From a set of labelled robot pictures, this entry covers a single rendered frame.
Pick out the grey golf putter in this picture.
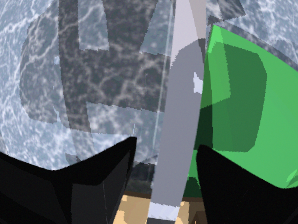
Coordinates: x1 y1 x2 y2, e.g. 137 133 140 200
146 0 206 224

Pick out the green putting mat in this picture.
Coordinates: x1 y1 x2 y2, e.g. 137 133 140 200
184 24 298 198

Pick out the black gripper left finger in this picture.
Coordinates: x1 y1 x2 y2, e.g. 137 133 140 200
0 136 137 224

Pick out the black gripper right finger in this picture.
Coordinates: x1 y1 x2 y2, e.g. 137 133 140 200
196 144 298 224

